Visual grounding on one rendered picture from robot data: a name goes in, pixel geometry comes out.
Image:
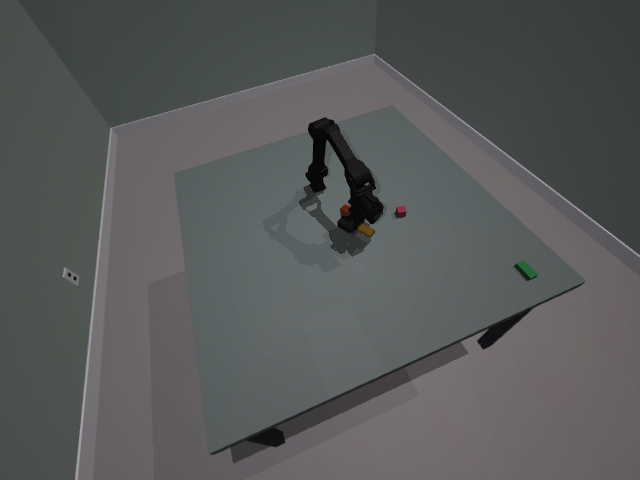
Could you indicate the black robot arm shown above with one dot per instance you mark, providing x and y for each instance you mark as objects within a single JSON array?
[{"x": 356, "y": 172}]

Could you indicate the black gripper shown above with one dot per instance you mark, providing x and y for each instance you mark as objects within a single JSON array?
[{"x": 352, "y": 221}]

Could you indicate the green rectangular block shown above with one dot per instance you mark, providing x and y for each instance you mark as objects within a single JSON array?
[{"x": 526, "y": 270}]

